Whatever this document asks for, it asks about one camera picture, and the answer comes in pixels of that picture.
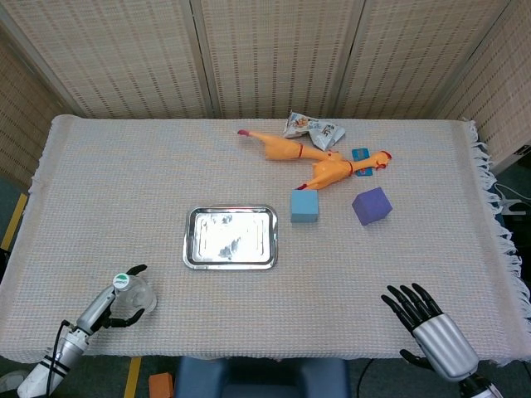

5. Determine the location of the light blue foam cube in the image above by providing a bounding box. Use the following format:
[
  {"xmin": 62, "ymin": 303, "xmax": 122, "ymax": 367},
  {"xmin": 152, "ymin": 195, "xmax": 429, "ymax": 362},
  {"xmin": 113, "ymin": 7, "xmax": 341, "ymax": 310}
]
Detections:
[{"xmin": 290, "ymin": 189, "xmax": 320, "ymax": 224}]

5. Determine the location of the orange block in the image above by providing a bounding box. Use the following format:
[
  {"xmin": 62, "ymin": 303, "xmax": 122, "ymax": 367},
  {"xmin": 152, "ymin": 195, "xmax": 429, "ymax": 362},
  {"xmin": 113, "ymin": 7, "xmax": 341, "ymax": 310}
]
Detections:
[{"xmin": 149, "ymin": 371, "xmax": 174, "ymax": 398}]

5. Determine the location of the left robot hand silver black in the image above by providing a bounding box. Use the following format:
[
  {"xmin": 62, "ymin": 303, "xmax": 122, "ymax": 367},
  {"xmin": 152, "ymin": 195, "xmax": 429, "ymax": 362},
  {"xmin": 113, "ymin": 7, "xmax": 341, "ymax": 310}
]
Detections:
[{"xmin": 76, "ymin": 264, "xmax": 149, "ymax": 334}]

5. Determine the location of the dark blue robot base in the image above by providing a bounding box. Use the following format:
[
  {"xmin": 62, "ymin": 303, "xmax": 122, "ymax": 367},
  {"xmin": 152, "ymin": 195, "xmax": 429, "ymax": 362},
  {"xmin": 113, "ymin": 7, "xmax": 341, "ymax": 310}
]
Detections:
[{"xmin": 173, "ymin": 357, "xmax": 352, "ymax": 398}]

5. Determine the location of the transparent plastic water bottle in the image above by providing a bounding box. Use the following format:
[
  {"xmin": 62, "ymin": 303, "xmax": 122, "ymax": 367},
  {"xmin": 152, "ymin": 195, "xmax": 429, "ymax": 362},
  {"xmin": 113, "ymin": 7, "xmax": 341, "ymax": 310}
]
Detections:
[{"xmin": 112, "ymin": 273, "xmax": 158, "ymax": 315}]

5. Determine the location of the beige woven tablecloth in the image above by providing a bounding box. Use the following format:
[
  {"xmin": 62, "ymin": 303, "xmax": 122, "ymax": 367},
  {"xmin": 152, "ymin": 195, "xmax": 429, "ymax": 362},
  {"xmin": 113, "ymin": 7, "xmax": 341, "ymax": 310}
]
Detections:
[{"xmin": 0, "ymin": 114, "xmax": 531, "ymax": 368}]

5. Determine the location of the crumpled white snack bag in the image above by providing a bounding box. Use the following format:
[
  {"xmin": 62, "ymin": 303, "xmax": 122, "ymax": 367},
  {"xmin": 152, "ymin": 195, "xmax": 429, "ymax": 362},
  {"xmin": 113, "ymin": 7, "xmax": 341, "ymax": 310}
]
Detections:
[{"xmin": 283, "ymin": 110, "xmax": 347, "ymax": 151}]

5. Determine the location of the orange rubber chicken toy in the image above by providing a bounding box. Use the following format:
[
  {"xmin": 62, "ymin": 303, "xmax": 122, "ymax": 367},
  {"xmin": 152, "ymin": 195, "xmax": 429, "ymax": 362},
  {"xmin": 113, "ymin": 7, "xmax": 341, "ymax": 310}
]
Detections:
[
  {"xmin": 296, "ymin": 149, "xmax": 393, "ymax": 192},
  {"xmin": 236, "ymin": 129, "xmax": 343, "ymax": 163}
]

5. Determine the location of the white cable with plug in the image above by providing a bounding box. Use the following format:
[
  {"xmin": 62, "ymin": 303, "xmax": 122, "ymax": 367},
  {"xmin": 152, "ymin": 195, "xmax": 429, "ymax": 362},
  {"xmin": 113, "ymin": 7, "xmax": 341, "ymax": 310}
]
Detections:
[{"xmin": 494, "ymin": 181, "xmax": 531, "ymax": 216}]

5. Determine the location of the small blue card packet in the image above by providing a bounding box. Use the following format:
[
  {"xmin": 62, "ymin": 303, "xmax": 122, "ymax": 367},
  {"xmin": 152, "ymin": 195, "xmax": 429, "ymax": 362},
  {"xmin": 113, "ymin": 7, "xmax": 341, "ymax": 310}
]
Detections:
[{"xmin": 351, "ymin": 148, "xmax": 374, "ymax": 178}]

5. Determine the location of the woven bamboo folding screen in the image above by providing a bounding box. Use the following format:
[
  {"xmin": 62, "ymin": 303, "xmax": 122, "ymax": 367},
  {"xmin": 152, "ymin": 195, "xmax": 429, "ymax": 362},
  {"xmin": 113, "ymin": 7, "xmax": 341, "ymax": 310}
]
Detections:
[{"xmin": 0, "ymin": 0, "xmax": 531, "ymax": 190}]

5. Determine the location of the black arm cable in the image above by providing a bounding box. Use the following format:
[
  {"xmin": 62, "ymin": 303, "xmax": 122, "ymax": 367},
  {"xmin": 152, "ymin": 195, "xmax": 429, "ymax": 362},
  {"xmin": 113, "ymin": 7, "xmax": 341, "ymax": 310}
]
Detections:
[{"xmin": 45, "ymin": 319, "xmax": 71, "ymax": 396}]

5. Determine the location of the stainless steel tray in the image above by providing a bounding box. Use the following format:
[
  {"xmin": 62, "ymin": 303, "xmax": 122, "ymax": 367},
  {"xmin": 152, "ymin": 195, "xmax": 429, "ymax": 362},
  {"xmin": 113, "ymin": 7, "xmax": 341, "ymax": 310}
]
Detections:
[{"xmin": 183, "ymin": 204, "xmax": 279, "ymax": 271}]

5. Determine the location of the purple foam cube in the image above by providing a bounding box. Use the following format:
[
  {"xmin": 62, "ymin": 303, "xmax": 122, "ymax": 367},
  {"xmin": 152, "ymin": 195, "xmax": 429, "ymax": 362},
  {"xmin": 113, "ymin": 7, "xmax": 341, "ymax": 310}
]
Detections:
[{"xmin": 351, "ymin": 187, "xmax": 393, "ymax": 227}]

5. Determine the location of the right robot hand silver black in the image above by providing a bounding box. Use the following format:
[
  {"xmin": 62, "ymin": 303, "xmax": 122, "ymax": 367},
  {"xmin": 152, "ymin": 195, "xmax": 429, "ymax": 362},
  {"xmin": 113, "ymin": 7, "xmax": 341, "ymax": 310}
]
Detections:
[{"xmin": 380, "ymin": 283, "xmax": 480, "ymax": 382}]

